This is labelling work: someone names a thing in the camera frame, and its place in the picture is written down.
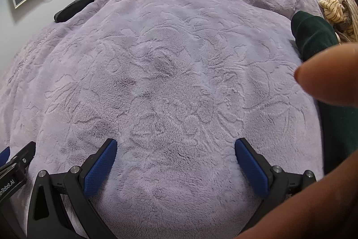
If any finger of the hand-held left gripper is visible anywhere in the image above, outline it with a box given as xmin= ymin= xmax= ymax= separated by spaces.
xmin=8 ymin=141 xmax=37 ymax=170
xmin=0 ymin=146 xmax=11 ymax=165

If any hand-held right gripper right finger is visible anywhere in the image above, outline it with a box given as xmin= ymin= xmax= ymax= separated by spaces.
xmin=235 ymin=138 xmax=318 ymax=238

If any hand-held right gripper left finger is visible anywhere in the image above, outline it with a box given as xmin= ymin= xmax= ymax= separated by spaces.
xmin=26 ymin=138 xmax=118 ymax=239

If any dark green beaded sweater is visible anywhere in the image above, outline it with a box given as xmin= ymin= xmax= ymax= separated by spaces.
xmin=291 ymin=11 xmax=358 ymax=158

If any person's right hand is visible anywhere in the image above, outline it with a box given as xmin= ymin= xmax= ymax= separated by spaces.
xmin=236 ymin=43 xmax=358 ymax=239

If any purple embossed blanket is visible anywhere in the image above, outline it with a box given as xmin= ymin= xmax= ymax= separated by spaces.
xmin=0 ymin=0 xmax=330 ymax=239

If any black cushion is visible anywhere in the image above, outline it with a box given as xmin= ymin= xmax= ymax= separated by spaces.
xmin=54 ymin=0 xmax=108 ymax=23

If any beige striped garment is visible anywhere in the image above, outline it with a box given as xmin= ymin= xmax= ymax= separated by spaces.
xmin=319 ymin=0 xmax=358 ymax=43

